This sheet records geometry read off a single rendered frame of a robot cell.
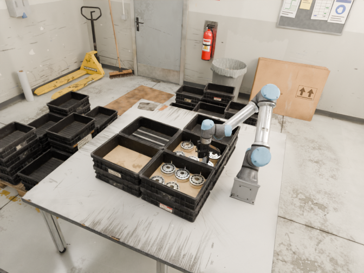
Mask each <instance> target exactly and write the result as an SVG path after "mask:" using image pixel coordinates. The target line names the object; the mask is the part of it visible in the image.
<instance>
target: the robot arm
mask: <svg viewBox="0 0 364 273"><path fill-rule="evenodd" d="M279 96H280V90H279V88H278V87H277V86H276V85H274V84H266V85H265V86H263V87H262V89H261V90H260V91H259V92H258V93H257V94H256V96H255V97H254V98H253V99H252V100H251V101H249V104H248V105H247V106H245V107H244V108H243V109H241V110H240V111H239V112H238V113H236V114H235V115H234V116H233V117H231V118H230V119H228V121H226V122H225V123H223V124H222V125H221V124H214V123H213V121H212V120H204V121H203V122H202V126H201V134H200V140H199V141H197V146H196V149H197V151H196V152H197V158H199V159H203V161H201V162H202V163H205V164H208V163H209V160H210V151H212V152H214V153H215V154H219V153H220V150H219V149H218V148H216V147H214V146H212V145H210V143H211V139H212V135H213V136H214V138H215V139H217V140H220V139H222V138H223V137H225V136H226V137H229V136H231V133H232V130H233V129H234V128H236V127H237V126H238V125H240V124H241V123H242V122H243V121H245V120H246V119H247V118H248V117H250V116H251V115H253V113H255V112H256V113H257V112H259V113H258V120H257V127H256V135H255V142H254V143H253V144H251V147H249V148H247V149H246V152H245V156H244V160H243V163H242V166H241V169H240V170H239V172H238V173H237V175H236V177H237V178H238V179H241V180H245V181H248V182H251V183H254V184H258V171H259V167H263V166H265V165H267V164H268V163H269V162H270V160H271V153H270V146H269V145H268V142H269V134H270V127H271V119H272V112H273V109H274V108H275V107H276V102H277V99H278V98H279Z"/></svg>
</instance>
